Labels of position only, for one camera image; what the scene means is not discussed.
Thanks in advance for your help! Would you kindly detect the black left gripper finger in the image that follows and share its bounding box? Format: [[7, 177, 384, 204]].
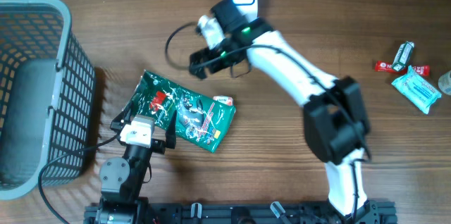
[[165, 111, 177, 149], [110, 101, 133, 132]]

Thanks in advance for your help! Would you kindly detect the green 3M gloves packet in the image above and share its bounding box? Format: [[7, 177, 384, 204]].
[[129, 70, 236, 153]]

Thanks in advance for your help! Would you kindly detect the orange white small carton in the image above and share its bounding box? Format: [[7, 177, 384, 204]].
[[213, 96, 233, 106]]

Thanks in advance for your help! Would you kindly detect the red Nescafe stick sachet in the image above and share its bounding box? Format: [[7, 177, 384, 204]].
[[374, 61, 431, 77]]

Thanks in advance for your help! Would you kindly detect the green white gum pack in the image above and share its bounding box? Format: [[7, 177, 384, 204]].
[[392, 42, 415, 72]]

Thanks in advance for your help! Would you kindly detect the teal wet wipes packet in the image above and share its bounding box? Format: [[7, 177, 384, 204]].
[[391, 66, 442, 115]]

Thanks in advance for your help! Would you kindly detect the green lid seasoning jar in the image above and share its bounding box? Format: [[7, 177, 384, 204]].
[[438, 70, 451, 95]]

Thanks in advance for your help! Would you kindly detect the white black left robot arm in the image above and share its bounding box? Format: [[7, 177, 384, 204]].
[[84, 102, 177, 223]]

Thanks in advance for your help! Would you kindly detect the grey black plastic basket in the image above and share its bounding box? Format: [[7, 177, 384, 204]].
[[1, 0, 96, 201]]

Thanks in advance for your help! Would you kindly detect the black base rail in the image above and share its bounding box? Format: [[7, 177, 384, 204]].
[[84, 200, 398, 224]]

